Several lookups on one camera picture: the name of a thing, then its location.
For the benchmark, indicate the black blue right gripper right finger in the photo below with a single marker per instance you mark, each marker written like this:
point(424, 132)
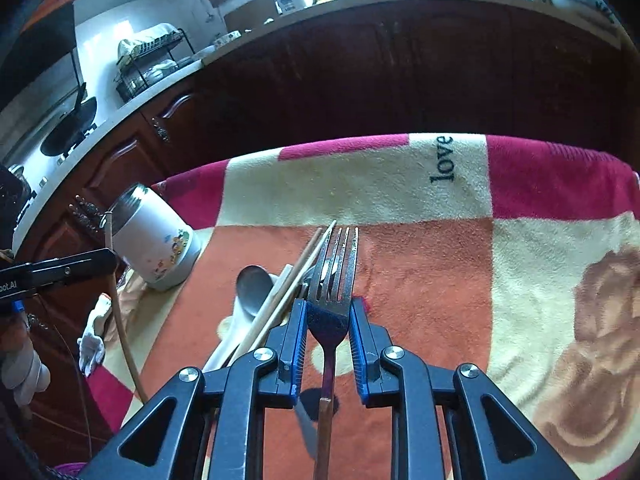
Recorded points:
point(446, 423)

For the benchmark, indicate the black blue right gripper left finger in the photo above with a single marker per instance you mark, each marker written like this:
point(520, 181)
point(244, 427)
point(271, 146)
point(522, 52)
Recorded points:
point(210, 424)

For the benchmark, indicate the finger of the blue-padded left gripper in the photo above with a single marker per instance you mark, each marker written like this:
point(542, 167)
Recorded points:
point(18, 306)

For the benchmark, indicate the metal fork wooden handle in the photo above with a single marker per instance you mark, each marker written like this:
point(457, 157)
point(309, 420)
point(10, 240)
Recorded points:
point(328, 304)

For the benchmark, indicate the long wooden chopstick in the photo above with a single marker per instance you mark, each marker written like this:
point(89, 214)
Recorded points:
point(117, 312)

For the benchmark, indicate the dark wooden kitchen cabinets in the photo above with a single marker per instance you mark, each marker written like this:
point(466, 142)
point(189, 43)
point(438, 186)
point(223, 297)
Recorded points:
point(355, 68)

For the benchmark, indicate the white-gloved left hand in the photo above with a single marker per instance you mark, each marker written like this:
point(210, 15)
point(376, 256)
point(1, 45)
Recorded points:
point(22, 371)

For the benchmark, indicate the glass-lidded pot on stove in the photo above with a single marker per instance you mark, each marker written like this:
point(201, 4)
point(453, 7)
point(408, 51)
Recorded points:
point(15, 190)

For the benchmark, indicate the white printed utensil jar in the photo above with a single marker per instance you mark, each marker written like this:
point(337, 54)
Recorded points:
point(152, 238)

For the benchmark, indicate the black wok on stove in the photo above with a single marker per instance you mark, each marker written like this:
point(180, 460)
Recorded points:
point(71, 129)

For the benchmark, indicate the patchwork fleece blanket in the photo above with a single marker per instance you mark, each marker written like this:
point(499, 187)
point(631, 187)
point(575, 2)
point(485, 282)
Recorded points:
point(519, 256)

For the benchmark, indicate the black dish drying rack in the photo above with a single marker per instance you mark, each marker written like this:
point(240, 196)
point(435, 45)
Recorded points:
point(149, 56)

